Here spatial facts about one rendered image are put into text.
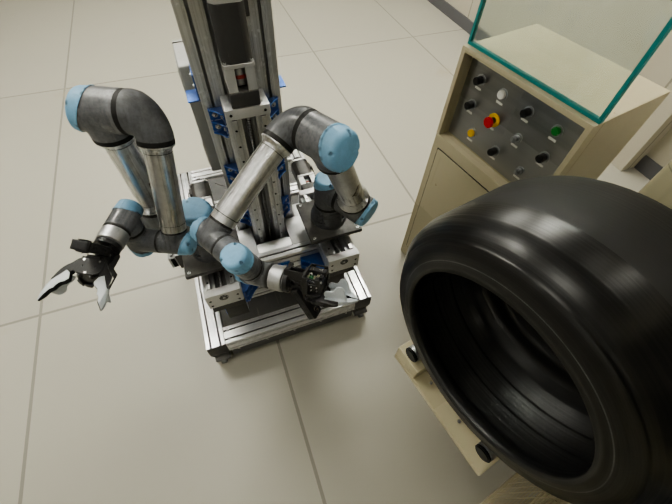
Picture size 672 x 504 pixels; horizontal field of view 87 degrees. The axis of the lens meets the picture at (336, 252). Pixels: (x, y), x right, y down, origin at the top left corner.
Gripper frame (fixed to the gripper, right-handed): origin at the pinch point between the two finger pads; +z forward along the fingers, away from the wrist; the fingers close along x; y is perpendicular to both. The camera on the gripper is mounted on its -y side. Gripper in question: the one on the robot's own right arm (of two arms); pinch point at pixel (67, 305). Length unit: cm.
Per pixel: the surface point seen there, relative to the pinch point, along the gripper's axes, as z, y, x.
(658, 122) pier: -206, 25, -283
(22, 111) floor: -215, 135, 204
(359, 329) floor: -48, 95, -92
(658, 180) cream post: -18, -54, -114
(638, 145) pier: -206, 44, -286
